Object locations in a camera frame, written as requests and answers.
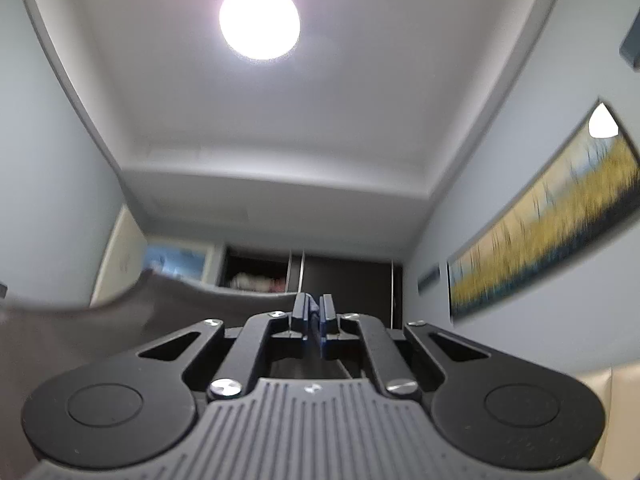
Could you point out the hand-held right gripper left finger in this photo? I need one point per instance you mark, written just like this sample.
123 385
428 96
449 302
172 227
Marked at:
306 317

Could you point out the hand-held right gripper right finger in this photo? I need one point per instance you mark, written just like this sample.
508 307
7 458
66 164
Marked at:
327 317

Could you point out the grey long-sleeve shirt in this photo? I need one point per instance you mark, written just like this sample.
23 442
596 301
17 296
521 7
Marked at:
75 340

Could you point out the pile of clothes in wardrobe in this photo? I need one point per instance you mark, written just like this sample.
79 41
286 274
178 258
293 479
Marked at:
255 282

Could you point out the dark wardrobe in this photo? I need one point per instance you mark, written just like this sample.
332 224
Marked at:
350 280

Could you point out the cream door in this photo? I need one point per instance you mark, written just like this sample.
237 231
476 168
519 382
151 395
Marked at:
117 255

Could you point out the round ceiling lamp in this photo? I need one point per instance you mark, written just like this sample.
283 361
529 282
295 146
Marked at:
260 22

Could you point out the cream padded headboard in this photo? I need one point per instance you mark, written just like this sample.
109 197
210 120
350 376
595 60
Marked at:
620 410

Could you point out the small dark wall frame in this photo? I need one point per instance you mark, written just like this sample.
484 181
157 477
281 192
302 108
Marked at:
429 278

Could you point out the yellow field wall painting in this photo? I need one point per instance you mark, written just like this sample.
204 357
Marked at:
540 230

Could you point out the grey wall-mounted unit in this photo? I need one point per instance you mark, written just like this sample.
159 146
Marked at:
631 47

